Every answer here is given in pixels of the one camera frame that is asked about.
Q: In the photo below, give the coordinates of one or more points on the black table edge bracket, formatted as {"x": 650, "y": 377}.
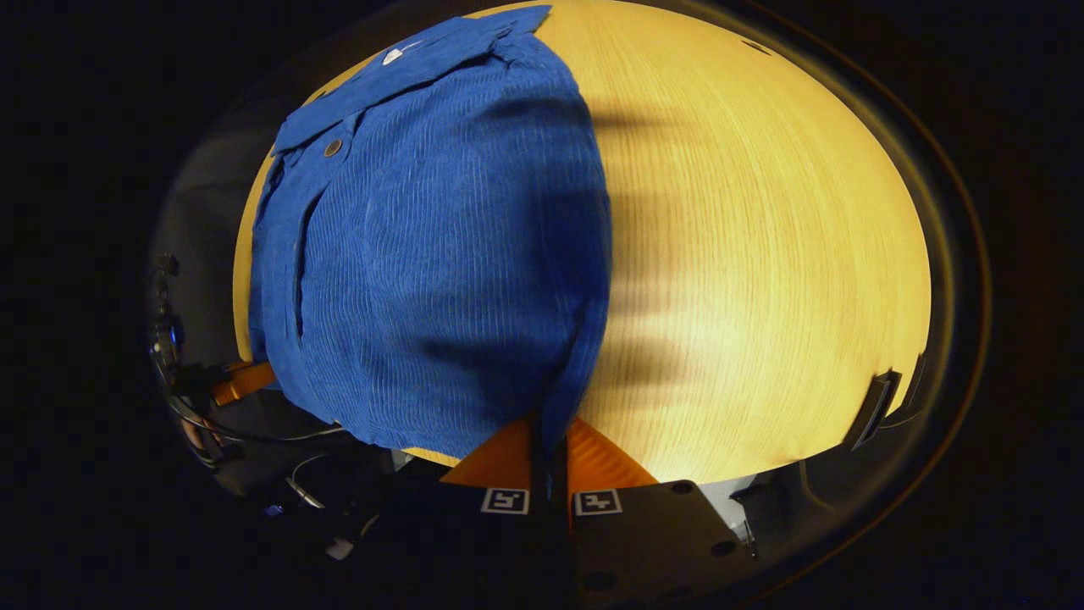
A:
{"x": 872, "y": 407}

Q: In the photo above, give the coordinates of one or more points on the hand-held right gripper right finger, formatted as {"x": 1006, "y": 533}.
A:
{"x": 652, "y": 542}

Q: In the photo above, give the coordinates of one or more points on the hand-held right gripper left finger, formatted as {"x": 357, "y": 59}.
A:
{"x": 539, "y": 508}

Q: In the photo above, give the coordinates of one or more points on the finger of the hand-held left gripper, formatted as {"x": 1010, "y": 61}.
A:
{"x": 246, "y": 383}

